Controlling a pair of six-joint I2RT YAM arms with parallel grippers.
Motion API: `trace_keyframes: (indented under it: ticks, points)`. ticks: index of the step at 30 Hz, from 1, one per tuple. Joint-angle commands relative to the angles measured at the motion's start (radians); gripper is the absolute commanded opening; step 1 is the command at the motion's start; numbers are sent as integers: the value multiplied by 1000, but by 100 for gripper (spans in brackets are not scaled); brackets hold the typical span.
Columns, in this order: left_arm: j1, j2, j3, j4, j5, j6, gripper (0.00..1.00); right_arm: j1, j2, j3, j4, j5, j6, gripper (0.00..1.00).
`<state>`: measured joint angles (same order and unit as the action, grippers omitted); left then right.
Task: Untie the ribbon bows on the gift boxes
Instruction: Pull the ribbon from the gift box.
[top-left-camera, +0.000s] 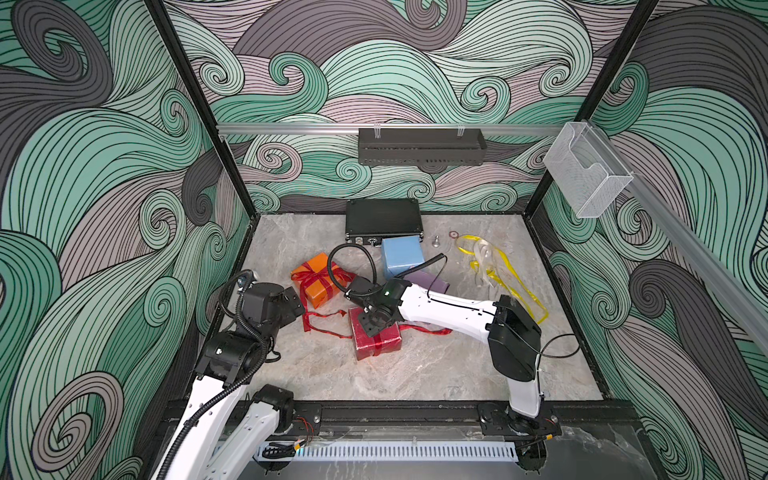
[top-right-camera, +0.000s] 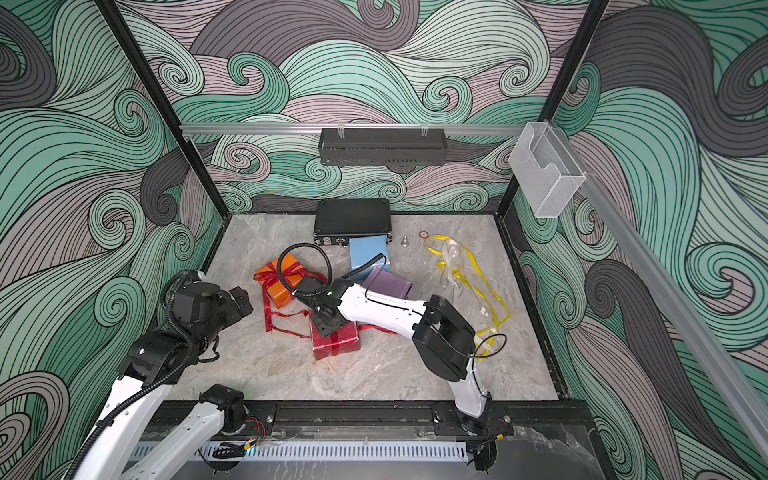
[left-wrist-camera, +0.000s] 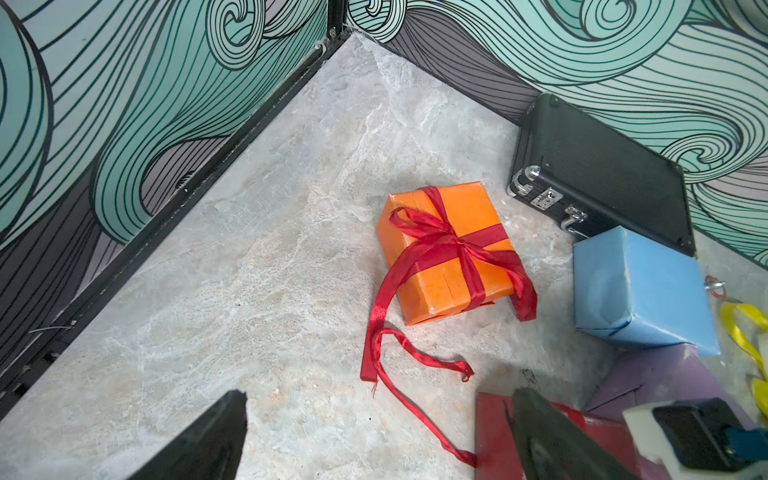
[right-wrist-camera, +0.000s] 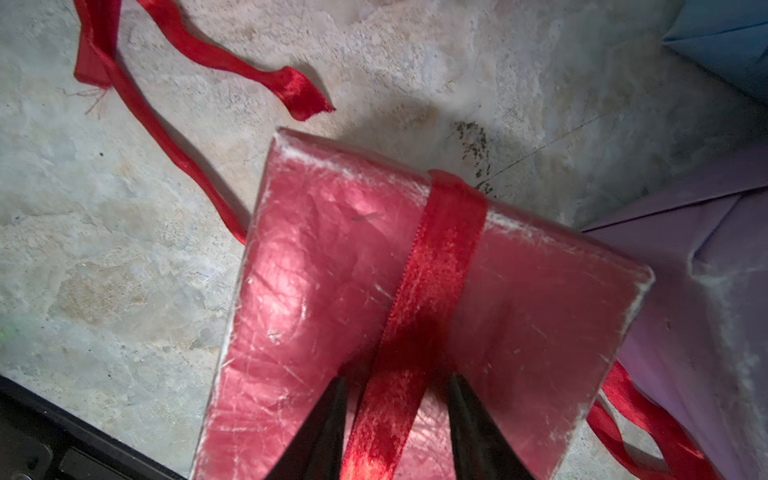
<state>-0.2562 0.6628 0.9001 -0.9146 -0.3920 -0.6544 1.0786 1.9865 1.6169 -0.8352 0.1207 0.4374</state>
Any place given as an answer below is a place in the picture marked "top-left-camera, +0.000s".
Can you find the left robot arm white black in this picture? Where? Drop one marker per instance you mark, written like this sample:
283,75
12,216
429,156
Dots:
228,363

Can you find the black wall tray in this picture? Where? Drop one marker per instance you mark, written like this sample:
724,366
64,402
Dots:
431,149

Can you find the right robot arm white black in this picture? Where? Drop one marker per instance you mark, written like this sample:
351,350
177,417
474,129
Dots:
509,332

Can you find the yellow ribbon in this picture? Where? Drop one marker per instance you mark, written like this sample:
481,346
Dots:
517,288

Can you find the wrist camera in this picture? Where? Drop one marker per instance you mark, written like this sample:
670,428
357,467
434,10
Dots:
260,303
359,289

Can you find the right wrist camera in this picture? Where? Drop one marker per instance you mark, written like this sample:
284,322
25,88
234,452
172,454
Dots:
359,289

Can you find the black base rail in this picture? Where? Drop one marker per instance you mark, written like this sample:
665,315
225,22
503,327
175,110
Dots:
491,417

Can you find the purple gift box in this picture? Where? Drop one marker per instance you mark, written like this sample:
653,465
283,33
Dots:
428,281

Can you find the aluminium rail right wall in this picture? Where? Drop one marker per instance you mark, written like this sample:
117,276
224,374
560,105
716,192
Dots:
657,187

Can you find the red gift box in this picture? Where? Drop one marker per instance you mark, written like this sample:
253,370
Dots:
389,340

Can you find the clear plastic wall bin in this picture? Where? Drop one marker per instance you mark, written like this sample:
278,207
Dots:
588,170

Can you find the aluminium rail wall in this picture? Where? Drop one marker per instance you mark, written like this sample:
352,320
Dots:
305,128
657,187

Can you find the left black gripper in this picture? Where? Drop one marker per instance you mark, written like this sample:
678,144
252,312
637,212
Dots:
288,313

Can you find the aluminium rail back wall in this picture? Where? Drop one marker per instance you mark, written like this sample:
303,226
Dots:
305,128

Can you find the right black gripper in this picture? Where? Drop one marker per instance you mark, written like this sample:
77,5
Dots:
369,329

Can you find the blue gift box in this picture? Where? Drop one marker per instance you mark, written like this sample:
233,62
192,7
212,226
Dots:
400,254

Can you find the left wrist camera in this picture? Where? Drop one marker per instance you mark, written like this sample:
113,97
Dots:
260,303

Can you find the black hard case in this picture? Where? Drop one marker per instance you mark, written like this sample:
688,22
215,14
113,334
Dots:
370,221

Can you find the white slotted cable duct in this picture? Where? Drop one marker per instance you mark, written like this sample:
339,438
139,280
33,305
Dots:
430,451

